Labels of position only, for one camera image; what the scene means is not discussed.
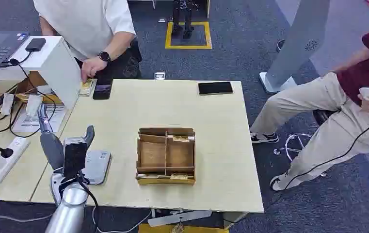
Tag standing person's left hand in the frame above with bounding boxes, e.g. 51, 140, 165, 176
80, 57, 109, 83

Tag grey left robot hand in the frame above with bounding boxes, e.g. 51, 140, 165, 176
37, 103, 95, 172

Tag gold printed card stack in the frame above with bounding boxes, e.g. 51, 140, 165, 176
78, 78, 97, 98

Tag slim black phone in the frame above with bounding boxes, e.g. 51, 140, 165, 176
92, 77, 114, 100

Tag black wristwatch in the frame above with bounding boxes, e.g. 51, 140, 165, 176
98, 50, 112, 64

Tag white desk riser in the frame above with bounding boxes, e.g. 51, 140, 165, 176
9, 35, 82, 110

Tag printed paper sheet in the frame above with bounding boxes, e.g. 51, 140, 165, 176
11, 103, 68, 133

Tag standing person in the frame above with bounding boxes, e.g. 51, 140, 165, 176
32, 0, 143, 83

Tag black plug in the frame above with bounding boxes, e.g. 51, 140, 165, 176
0, 144, 14, 159

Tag pale grey flat device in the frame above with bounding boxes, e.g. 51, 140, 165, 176
83, 150, 112, 185

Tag white power strip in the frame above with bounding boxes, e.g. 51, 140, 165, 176
0, 136, 31, 200

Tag black stool with chrome base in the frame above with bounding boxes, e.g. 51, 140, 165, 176
273, 109, 338, 178

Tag black power bank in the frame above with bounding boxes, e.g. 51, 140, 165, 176
25, 38, 47, 52

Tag brown cardboard box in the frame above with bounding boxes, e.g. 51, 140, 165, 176
16, 71, 64, 104

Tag seated person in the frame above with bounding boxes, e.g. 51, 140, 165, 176
250, 19, 369, 192

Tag yellow floor tape square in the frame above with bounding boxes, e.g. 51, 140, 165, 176
165, 21, 213, 50

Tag wooden divided card box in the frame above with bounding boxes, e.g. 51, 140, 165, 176
135, 127, 197, 186

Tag white card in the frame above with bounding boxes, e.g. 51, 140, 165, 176
137, 173, 167, 180

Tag grey standing pillar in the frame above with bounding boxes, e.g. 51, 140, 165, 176
258, 0, 331, 95

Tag black robot legs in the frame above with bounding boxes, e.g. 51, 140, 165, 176
171, 0, 195, 40

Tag wide black phone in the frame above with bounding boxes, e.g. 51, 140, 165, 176
198, 81, 234, 96

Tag grey desk crossbar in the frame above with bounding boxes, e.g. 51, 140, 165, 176
147, 210, 213, 228

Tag long black power cable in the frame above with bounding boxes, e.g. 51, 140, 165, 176
0, 61, 57, 139

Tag black controller cable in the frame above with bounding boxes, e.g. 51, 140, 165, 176
282, 116, 369, 191

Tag white cable tag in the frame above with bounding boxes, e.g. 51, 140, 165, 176
25, 94, 43, 117
0, 93, 15, 116

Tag white cable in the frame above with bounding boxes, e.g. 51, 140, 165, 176
91, 205, 153, 233

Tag short black power bank cable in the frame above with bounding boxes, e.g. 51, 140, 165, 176
0, 50, 32, 68

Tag grey floor cable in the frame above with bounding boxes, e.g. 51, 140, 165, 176
0, 210, 54, 223

